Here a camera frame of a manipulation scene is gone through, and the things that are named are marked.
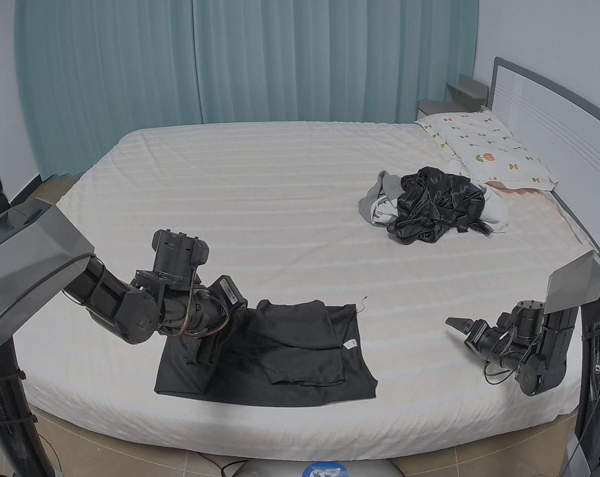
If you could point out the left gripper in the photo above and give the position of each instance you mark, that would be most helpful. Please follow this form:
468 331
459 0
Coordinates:
215 311

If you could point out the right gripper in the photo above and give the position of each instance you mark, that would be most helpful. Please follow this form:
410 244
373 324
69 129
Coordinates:
489 343

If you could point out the black T-shirt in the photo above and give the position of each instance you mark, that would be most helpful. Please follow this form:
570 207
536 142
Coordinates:
290 360

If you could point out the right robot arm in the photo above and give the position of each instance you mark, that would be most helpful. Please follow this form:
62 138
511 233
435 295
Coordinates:
573 286

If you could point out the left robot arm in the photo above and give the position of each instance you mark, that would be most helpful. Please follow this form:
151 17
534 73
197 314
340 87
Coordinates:
31 271

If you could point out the bed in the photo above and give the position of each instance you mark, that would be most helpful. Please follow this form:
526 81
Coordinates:
230 192

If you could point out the pile of clothes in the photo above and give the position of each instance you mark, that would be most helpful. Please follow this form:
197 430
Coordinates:
429 206

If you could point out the white printed pillow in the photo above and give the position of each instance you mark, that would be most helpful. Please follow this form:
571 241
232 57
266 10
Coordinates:
489 147

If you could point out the grey bedside table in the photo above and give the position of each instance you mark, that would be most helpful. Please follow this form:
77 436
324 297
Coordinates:
432 107

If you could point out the blue-green curtain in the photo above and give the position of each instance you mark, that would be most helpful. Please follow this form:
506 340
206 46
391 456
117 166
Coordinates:
106 67
330 42

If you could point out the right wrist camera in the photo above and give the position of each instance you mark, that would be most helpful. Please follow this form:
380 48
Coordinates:
505 322

